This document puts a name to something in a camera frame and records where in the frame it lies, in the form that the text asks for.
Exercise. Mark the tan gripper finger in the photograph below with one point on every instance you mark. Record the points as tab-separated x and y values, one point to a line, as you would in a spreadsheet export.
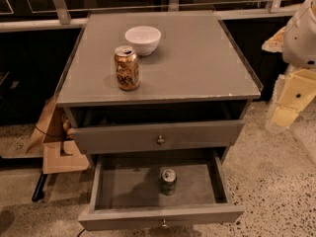
284	117

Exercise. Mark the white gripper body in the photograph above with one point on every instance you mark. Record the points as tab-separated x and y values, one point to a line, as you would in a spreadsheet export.
301	41

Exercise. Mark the green soda can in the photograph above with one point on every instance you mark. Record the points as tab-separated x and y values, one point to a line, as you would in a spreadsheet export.
168	181

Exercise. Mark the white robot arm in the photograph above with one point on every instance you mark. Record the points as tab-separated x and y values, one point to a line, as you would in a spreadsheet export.
297	44

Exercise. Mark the brass top drawer knob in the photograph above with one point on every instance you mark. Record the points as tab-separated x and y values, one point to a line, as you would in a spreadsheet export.
160	140

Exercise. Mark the brass drawer knob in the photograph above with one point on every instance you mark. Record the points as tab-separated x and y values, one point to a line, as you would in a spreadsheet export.
164	224
160	140

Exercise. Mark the grey drawer cabinet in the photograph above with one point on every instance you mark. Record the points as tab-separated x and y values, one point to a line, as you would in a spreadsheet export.
195	74

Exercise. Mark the gold brown soda can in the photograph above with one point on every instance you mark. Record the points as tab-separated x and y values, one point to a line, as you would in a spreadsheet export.
127	68

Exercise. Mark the brass middle drawer knob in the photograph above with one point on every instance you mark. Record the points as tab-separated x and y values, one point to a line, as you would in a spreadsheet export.
164	224

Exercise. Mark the grey open middle drawer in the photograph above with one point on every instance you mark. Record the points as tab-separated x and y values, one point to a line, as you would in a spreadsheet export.
126	191

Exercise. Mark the grey top drawer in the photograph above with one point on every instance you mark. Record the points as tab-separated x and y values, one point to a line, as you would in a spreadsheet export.
143	137

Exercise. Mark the white ceramic bowl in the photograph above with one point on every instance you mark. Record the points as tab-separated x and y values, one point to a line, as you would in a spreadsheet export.
143	39

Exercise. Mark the metal railing frame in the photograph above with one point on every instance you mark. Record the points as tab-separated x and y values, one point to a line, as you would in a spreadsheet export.
23	15

